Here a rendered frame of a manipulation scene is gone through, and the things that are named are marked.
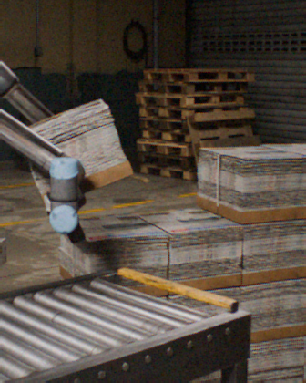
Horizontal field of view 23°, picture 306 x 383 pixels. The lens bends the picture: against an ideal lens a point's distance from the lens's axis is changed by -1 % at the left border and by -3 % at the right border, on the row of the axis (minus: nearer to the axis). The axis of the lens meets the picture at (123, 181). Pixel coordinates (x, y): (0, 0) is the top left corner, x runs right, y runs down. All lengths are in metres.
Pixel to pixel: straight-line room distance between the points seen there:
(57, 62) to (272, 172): 7.91
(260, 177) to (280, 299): 0.48
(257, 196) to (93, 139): 0.72
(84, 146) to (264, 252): 0.86
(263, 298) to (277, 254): 0.17
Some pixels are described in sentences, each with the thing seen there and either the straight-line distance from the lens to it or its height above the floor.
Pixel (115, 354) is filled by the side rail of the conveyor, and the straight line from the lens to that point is 1.63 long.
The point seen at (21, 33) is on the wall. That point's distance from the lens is 10.17.
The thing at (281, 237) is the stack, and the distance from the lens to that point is 2.85.
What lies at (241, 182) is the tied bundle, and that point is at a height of 0.98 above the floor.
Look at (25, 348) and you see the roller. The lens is 1.67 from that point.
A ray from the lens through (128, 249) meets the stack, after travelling 2.58.
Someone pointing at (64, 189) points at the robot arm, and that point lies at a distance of 2.01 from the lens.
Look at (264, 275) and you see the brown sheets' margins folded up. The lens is 2.84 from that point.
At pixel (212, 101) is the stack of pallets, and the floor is 0.92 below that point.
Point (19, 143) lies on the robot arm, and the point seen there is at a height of 1.18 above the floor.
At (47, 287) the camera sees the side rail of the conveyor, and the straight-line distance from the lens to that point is 2.10.
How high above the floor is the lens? 1.41
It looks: 9 degrees down
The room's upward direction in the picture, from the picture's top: straight up
